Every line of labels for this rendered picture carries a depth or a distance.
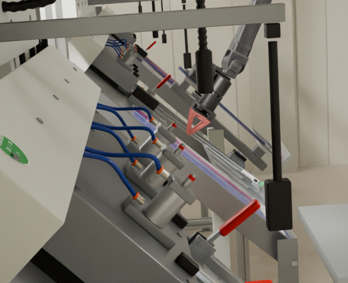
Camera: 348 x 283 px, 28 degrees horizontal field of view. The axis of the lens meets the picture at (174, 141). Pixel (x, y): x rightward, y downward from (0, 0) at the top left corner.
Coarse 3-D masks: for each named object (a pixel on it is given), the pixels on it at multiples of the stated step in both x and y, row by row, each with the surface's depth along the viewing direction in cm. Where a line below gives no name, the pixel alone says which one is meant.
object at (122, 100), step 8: (88, 72) 182; (96, 80) 180; (104, 80) 191; (104, 88) 178; (112, 88) 189; (112, 96) 176; (120, 96) 187; (120, 104) 174; (128, 104) 183; (160, 120) 200
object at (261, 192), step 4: (252, 172) 237; (252, 180) 230; (252, 184) 227; (256, 184) 224; (260, 188) 218; (260, 192) 216; (264, 192) 213; (260, 196) 214; (264, 196) 211; (264, 204) 206; (288, 232) 179; (292, 232) 178; (292, 236) 176
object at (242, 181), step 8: (208, 152) 221; (216, 160) 215; (224, 160) 229; (224, 168) 212; (232, 168) 227; (232, 176) 208; (240, 176) 224; (240, 184) 206; (248, 184) 218; (248, 192) 204; (256, 192) 218; (264, 200) 207
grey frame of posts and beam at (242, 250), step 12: (60, 0) 152; (72, 0) 152; (84, 0) 182; (48, 12) 152; (60, 12) 152; (72, 12) 152; (84, 12) 178; (60, 48) 154; (240, 240) 245; (240, 252) 246; (240, 264) 247; (240, 276) 248
